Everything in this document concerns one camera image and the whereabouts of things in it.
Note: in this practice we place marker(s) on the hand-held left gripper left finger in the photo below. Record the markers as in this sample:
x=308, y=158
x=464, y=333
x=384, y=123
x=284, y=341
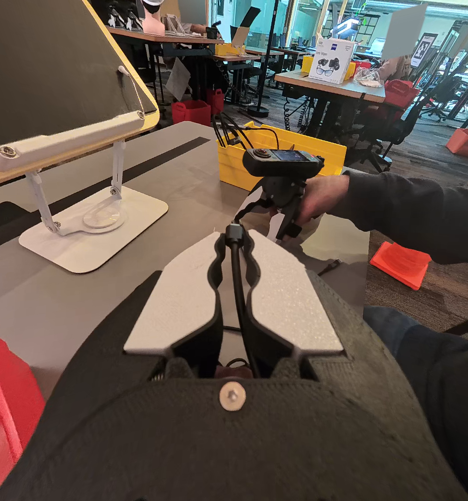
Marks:
x=179, y=305

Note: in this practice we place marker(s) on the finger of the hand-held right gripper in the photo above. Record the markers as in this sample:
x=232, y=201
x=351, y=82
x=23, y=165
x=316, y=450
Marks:
x=253, y=201
x=276, y=227

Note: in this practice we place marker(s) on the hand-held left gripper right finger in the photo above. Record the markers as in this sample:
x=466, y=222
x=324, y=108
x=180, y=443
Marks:
x=292, y=305

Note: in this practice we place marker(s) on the yellow plastic bin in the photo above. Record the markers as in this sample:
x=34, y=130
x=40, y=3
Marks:
x=234, y=168

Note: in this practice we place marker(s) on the red plastic bin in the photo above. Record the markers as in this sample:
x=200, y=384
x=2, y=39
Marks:
x=3, y=411

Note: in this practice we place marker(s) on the person's right forearm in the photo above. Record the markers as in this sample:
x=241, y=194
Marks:
x=414, y=211

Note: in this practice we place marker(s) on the person's right hand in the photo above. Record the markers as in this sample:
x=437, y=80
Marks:
x=324, y=195

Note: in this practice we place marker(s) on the wooden work table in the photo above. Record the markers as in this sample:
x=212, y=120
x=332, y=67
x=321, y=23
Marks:
x=296, y=80

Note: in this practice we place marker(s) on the red plastic crates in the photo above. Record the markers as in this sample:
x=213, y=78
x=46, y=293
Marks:
x=190, y=113

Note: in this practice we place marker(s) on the white printed box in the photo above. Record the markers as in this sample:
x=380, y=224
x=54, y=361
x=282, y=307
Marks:
x=328, y=62

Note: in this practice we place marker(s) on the black office chair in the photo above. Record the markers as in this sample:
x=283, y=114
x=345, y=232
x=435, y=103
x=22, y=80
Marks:
x=394, y=133

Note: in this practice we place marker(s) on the black pole stand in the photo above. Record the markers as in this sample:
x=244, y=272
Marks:
x=271, y=47

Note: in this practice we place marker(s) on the black white marker sign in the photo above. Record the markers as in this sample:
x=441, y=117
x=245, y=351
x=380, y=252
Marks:
x=425, y=49

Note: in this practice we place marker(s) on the pink mannequin head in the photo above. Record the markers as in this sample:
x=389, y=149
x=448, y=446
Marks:
x=152, y=21

